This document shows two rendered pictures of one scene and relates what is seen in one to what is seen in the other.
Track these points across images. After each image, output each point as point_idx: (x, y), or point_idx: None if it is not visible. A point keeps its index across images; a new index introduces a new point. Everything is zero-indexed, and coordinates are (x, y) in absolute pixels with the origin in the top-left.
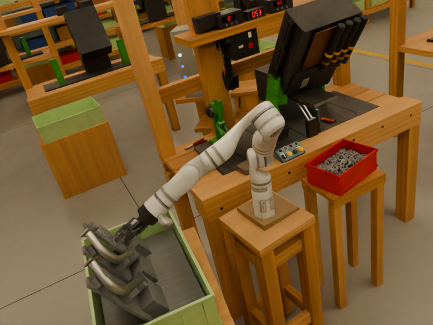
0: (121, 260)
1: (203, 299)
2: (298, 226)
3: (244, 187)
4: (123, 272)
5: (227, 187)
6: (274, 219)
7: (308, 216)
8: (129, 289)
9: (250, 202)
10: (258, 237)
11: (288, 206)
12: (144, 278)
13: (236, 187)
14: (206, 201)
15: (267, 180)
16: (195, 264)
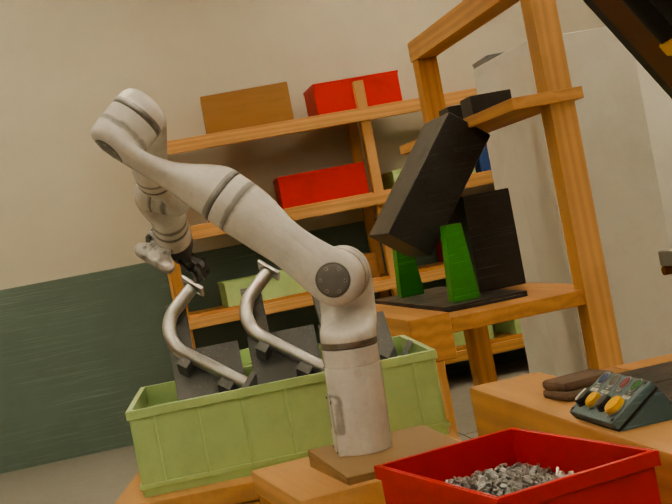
0: (255, 336)
1: (127, 409)
2: (283, 491)
3: (514, 418)
4: (272, 369)
5: (505, 393)
6: (322, 456)
7: (302, 496)
8: (178, 351)
9: (433, 434)
10: (295, 465)
11: (364, 467)
12: (244, 383)
13: (503, 405)
14: (472, 394)
15: (322, 340)
16: (215, 393)
